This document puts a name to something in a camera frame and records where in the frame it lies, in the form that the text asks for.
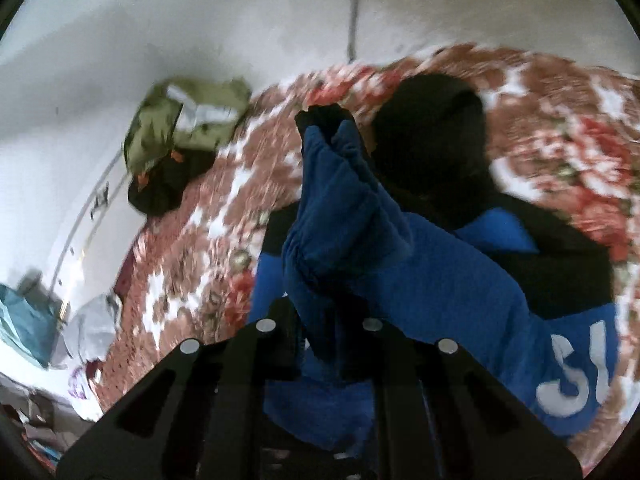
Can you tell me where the teal cloth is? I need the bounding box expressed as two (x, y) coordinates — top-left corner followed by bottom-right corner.
(1, 284), (60, 368)

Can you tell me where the black power cable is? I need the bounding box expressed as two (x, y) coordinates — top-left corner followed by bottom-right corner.
(342, 0), (362, 63)

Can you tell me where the blue and black sweatshirt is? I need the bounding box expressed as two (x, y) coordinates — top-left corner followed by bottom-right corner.
(250, 74), (618, 451)

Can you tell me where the olive green jacket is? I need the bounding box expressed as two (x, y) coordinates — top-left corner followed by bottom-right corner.
(122, 77), (252, 218)

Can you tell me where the grey plastic bag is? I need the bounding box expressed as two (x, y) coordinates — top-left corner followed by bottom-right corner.
(62, 292), (122, 363)

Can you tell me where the floral brown bed blanket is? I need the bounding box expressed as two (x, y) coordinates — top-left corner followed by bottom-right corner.
(90, 44), (639, 474)

